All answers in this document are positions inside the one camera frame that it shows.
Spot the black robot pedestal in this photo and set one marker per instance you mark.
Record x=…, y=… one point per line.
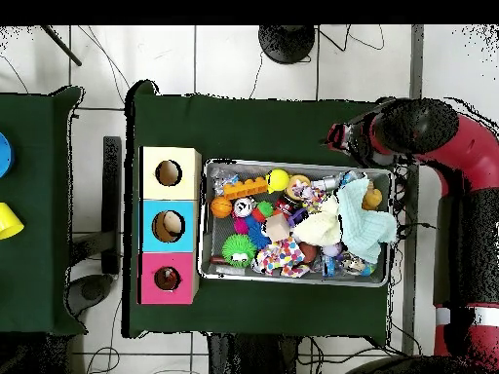
x=249, y=358

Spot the orange plush toy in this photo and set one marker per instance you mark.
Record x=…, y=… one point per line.
x=373, y=198

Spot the black upright panel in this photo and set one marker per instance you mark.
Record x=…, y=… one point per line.
x=112, y=194

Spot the dark green side tablecloth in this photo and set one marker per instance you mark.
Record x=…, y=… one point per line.
x=35, y=253

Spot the beige cardboard block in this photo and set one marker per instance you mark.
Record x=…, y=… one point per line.
x=277, y=228

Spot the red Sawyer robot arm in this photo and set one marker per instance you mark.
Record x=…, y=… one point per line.
x=468, y=156

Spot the silver mesh bin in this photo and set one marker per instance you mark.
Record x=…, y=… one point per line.
x=222, y=230

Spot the black round stand base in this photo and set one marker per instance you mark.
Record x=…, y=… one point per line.
x=286, y=43

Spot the mint green cloth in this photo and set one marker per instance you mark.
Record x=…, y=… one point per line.
x=366, y=226

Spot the blue cup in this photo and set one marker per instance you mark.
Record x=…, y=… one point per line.
x=4, y=156

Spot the cream white cloth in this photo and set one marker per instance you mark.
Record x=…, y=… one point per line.
x=319, y=228

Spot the orange toy basketball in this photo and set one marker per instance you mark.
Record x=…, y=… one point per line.
x=221, y=207

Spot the polka dot cloth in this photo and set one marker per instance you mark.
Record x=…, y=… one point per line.
x=280, y=255

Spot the green spiky ball toy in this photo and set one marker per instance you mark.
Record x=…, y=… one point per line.
x=238, y=249

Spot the yellow ball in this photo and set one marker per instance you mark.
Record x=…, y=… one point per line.
x=278, y=180

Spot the yellow cup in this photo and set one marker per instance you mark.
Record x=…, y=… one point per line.
x=7, y=222

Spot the black rod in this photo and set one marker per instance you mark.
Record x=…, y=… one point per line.
x=62, y=46

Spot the wooden three-hole box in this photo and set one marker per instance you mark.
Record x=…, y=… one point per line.
x=156, y=233

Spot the orange toy block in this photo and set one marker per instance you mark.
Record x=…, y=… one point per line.
x=243, y=189

